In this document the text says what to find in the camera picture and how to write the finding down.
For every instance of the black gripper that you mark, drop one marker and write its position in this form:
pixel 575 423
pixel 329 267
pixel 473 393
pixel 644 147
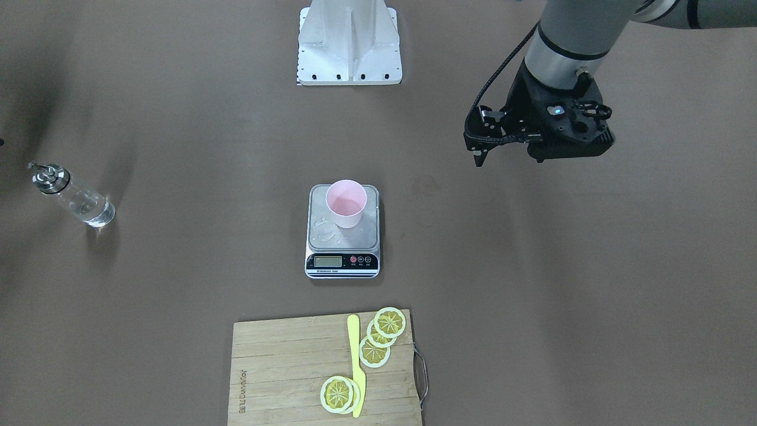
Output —
pixel 523 99

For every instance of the clear glass sauce dispenser bottle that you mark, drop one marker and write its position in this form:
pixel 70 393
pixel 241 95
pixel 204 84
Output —
pixel 73 194

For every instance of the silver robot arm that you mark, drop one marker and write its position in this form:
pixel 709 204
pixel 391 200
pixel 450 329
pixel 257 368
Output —
pixel 575 36

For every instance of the pink plastic cup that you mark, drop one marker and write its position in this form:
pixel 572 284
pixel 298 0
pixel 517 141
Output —
pixel 346 200

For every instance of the silver digital kitchen scale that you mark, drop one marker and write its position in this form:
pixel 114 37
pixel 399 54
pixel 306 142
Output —
pixel 333 252

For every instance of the lemon slice far end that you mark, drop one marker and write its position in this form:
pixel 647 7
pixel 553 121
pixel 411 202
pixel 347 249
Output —
pixel 390 322

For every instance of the lemon slice under knife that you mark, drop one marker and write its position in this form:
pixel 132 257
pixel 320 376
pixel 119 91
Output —
pixel 355 400

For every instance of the bamboo cutting board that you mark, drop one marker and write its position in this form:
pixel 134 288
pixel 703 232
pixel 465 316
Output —
pixel 278 367

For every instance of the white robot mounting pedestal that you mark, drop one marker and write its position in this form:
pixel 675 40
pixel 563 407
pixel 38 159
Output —
pixel 348 43

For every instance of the lemon slice near handle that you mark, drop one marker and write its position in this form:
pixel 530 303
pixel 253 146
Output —
pixel 335 394

